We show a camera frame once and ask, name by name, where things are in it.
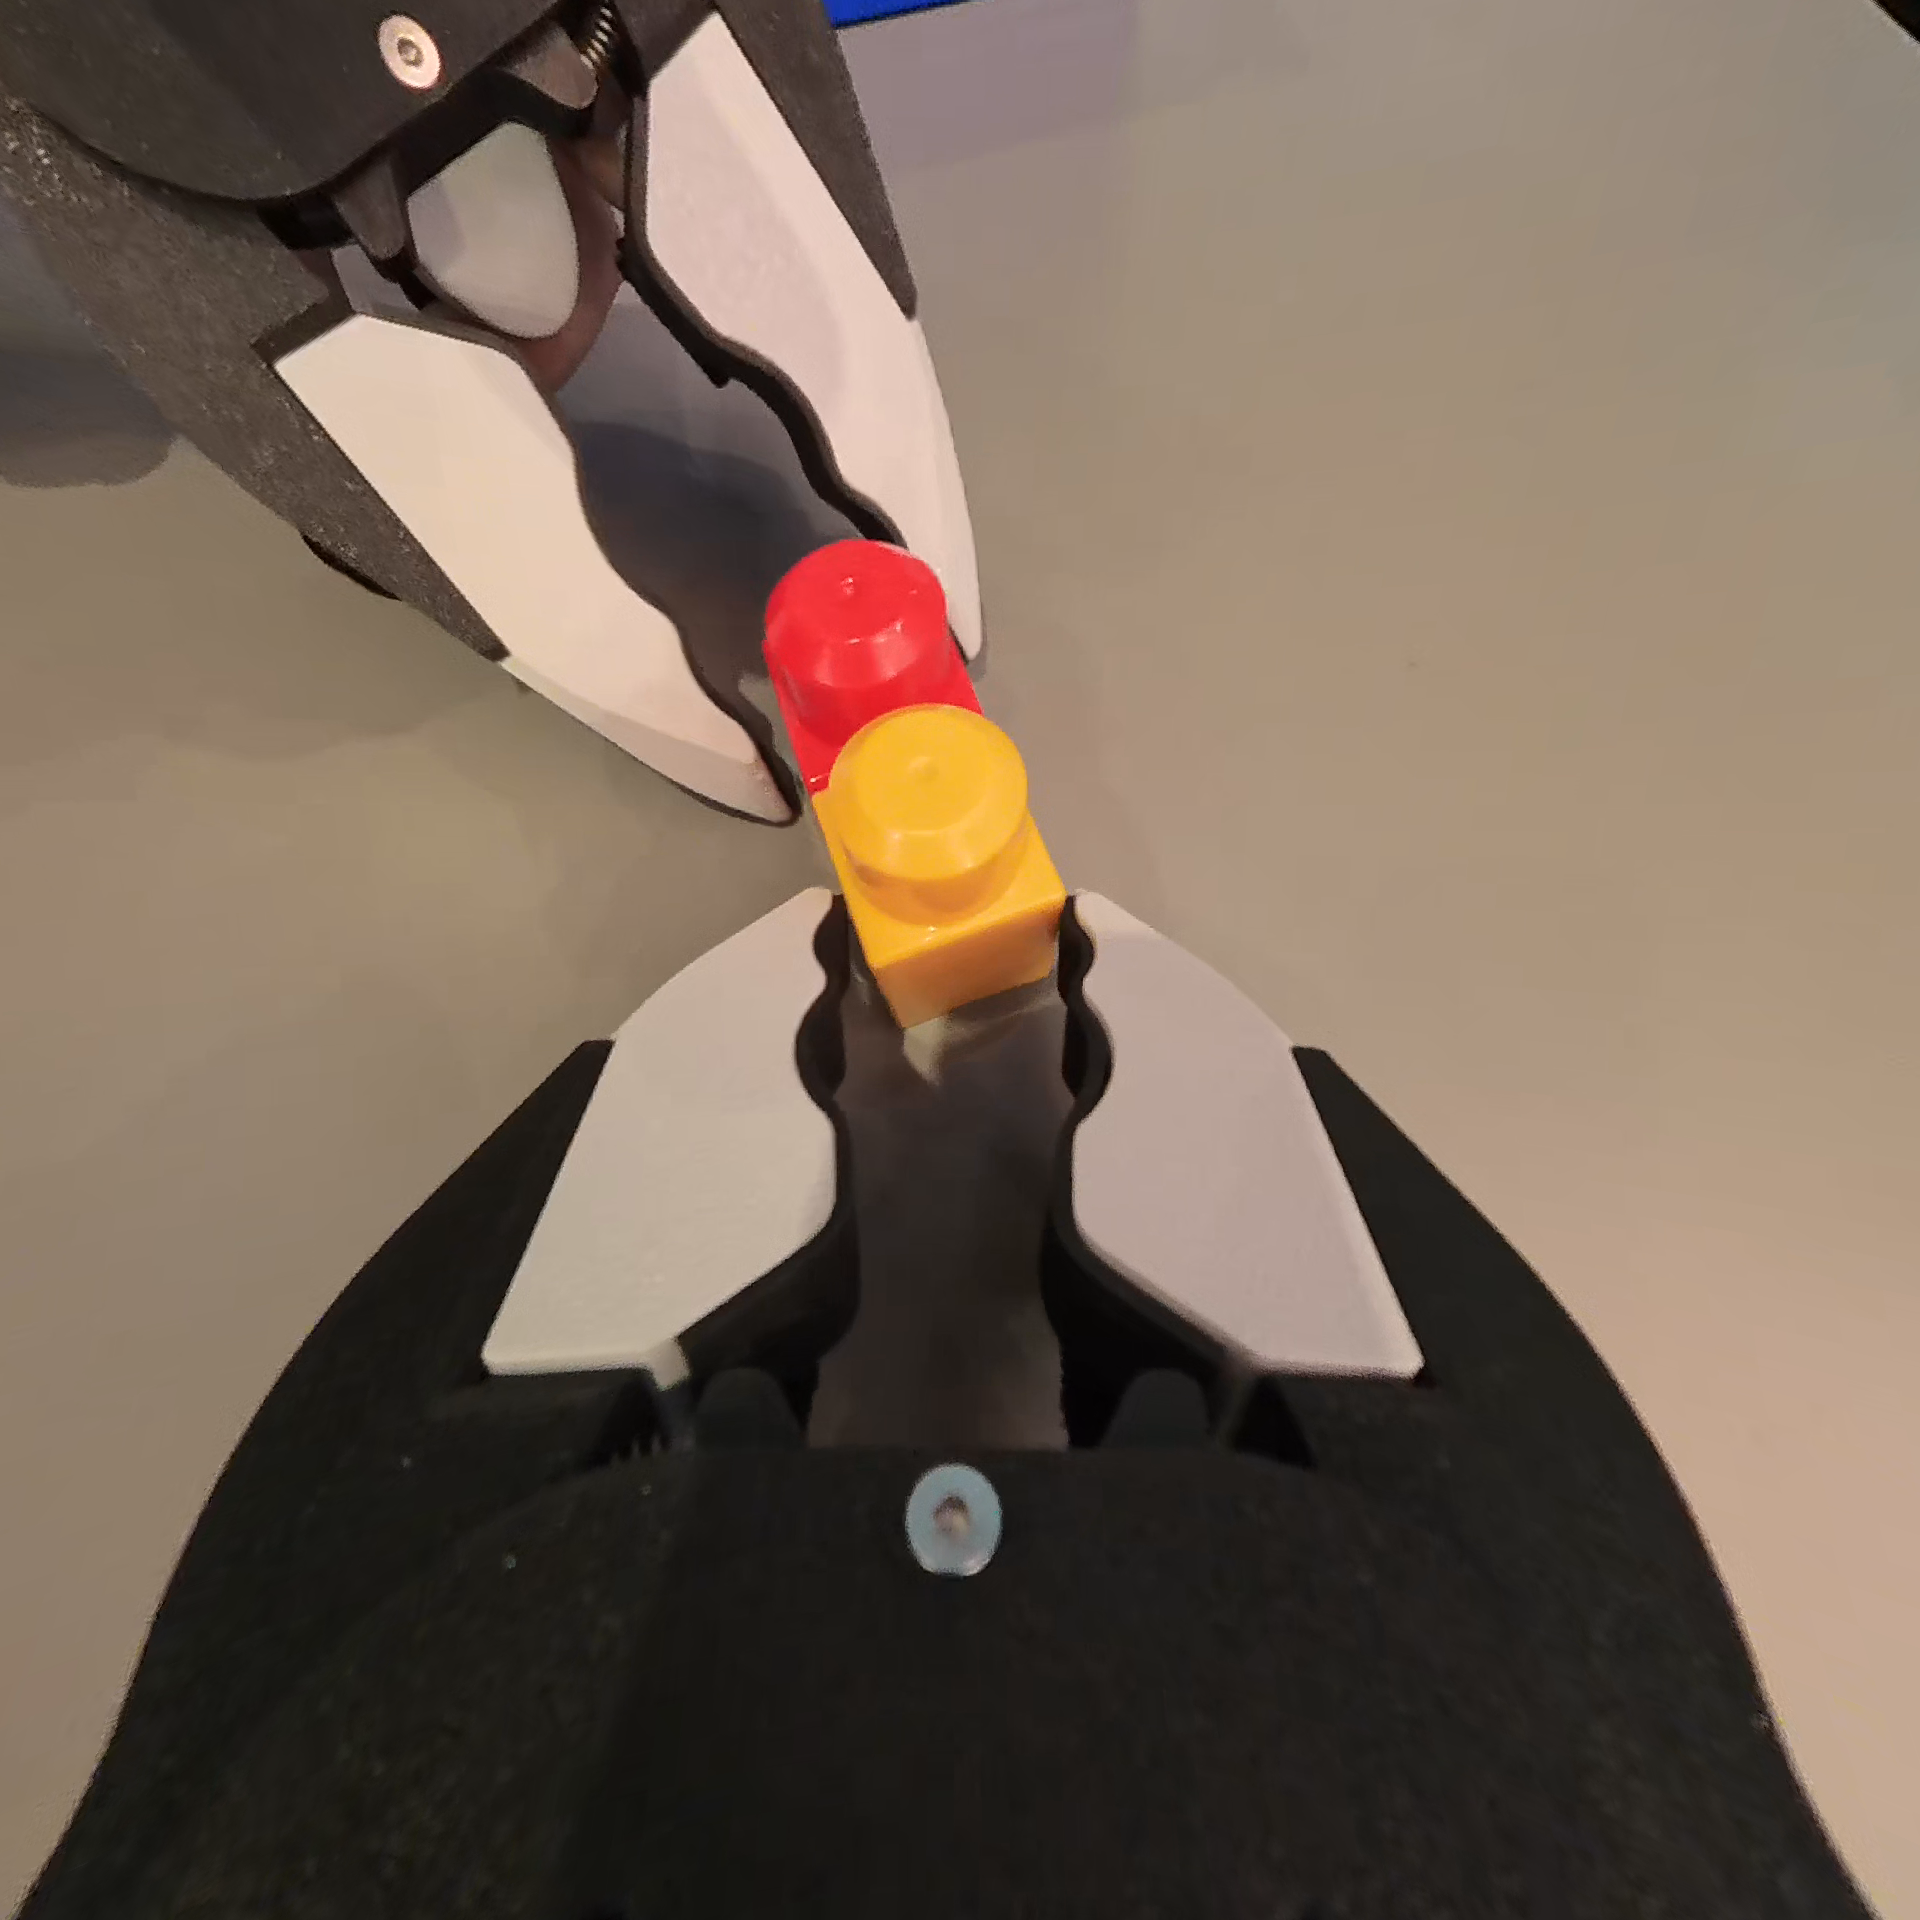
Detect red mega block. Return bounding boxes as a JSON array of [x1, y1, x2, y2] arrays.
[[756, 542, 986, 808]]

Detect yellow mega block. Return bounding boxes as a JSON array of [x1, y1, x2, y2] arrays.
[[815, 710, 1069, 1024]]

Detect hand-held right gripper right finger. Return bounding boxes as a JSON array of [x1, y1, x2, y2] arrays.
[[1047, 890, 1430, 1385]]

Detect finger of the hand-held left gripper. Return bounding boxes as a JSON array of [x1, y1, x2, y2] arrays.
[[267, 302, 808, 830], [632, 16, 990, 672]]

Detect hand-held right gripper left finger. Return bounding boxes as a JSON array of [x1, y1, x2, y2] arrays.
[[479, 890, 859, 1385]]

